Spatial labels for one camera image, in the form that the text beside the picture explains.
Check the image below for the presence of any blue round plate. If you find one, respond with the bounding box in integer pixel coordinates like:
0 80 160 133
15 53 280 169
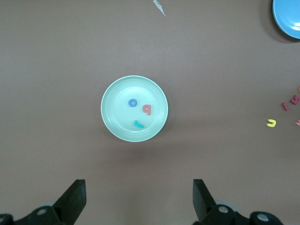
272 0 300 40

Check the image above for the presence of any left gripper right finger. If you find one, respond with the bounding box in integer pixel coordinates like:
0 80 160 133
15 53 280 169
189 179 282 225

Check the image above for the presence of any green round plate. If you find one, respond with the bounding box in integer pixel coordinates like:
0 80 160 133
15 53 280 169
100 75 169 143

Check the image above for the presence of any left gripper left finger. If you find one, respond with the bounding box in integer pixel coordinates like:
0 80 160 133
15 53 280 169
0 179 87 225

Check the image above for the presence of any brown table cover sheet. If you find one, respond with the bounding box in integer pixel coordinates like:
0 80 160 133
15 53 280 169
0 0 300 225

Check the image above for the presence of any white paper scrap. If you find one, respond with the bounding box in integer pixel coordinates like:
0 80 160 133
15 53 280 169
152 0 167 17

